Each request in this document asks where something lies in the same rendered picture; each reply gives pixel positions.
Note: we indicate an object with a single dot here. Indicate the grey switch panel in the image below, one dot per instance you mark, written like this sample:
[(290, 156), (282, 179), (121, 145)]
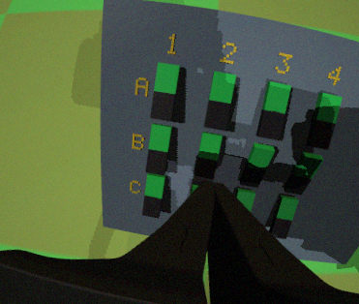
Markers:
[(269, 109)]

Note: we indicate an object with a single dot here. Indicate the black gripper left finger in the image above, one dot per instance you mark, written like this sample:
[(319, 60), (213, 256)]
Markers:
[(166, 268)]

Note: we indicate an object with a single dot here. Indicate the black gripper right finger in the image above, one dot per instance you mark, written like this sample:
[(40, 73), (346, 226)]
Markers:
[(247, 265)]

